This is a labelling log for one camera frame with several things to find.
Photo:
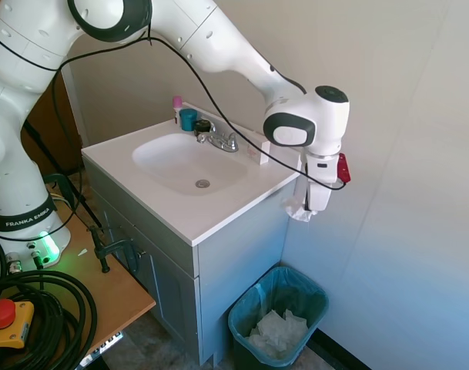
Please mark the teal round jar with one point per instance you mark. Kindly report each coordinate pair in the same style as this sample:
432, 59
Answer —
188, 119

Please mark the white tissue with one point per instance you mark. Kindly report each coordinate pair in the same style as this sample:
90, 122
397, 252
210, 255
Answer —
297, 212

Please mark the trash bin with blue liner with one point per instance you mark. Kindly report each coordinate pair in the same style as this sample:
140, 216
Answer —
243, 308

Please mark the black metal clamp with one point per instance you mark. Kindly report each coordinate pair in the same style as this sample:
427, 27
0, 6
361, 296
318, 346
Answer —
103, 250

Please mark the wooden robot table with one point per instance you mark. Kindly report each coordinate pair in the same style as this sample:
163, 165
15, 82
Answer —
114, 293

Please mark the brown wooden door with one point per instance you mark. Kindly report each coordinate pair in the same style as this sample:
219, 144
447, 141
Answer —
61, 127

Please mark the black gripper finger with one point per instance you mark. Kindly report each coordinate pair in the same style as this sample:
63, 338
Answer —
307, 200

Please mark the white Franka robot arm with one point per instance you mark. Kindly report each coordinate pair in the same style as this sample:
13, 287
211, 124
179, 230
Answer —
226, 42

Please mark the black baseboard strip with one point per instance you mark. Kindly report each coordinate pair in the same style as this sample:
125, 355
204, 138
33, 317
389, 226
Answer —
334, 347

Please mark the small black round jar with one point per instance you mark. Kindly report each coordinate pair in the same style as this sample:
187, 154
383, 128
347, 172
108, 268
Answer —
202, 126

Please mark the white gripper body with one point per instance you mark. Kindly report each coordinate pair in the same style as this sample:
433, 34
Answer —
320, 185

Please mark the bottle with pink cap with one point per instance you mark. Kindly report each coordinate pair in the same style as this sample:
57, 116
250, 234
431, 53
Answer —
176, 106

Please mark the white rectangular box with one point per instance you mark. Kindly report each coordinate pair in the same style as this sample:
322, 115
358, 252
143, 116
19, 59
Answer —
263, 152

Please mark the small cabinet door knob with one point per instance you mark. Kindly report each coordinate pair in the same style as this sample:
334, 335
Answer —
141, 253

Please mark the grey vanity cabinet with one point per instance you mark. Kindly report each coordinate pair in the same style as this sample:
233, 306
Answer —
234, 285

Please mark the wrist camera with red mount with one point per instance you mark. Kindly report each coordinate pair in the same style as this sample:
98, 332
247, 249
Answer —
345, 167

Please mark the metal sink drain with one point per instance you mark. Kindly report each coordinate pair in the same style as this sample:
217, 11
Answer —
202, 183

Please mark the pile of used white tissues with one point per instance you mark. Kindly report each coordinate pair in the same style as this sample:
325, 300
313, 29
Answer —
278, 331

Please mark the yellow emergency stop box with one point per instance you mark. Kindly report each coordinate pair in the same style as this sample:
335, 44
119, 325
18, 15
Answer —
9, 320

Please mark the chrome faucet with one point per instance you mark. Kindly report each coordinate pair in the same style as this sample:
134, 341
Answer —
222, 140

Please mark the white sink countertop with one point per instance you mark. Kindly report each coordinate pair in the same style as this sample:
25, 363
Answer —
234, 192

